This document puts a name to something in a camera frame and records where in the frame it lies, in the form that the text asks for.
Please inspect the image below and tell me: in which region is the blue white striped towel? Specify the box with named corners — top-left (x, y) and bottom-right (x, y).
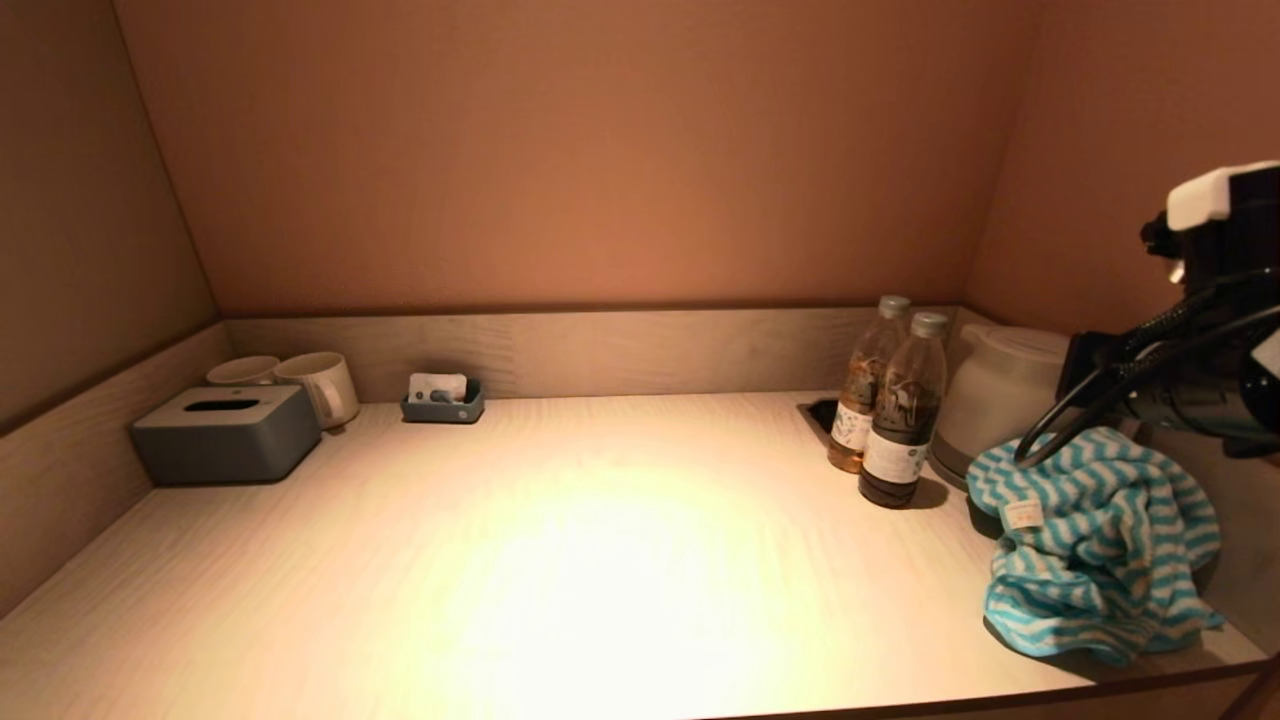
top-left (966, 428), bottom-right (1225, 667)

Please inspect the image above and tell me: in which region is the white electric kettle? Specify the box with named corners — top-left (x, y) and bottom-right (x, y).
top-left (930, 322), bottom-right (1079, 489)

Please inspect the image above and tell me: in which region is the dark drink bottle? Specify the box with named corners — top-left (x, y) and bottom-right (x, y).
top-left (858, 311), bottom-right (950, 509)

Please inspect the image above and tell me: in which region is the amber drink bottle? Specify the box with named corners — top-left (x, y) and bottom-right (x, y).
top-left (827, 295), bottom-right (911, 474)

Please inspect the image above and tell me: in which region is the small grey-blue tray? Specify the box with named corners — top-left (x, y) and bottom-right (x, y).
top-left (401, 378), bottom-right (487, 425)

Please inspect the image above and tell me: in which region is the white sachet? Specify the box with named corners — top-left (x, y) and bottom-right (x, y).
top-left (409, 373), bottom-right (469, 404)

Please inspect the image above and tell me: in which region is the grey tissue box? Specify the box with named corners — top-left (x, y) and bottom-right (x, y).
top-left (131, 385), bottom-right (323, 486)

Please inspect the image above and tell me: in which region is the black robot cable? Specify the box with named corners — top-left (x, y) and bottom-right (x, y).
top-left (1014, 265), bottom-right (1280, 469)

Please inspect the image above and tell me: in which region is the black wrist camera white cap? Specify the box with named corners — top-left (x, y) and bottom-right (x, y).
top-left (1140, 160), bottom-right (1280, 293)

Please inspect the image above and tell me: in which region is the white mug with handle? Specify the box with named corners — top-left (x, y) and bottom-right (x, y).
top-left (274, 351), bottom-right (361, 431)

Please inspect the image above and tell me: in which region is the white mug without visible handle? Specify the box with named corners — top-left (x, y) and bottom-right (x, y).
top-left (206, 355), bottom-right (282, 388)

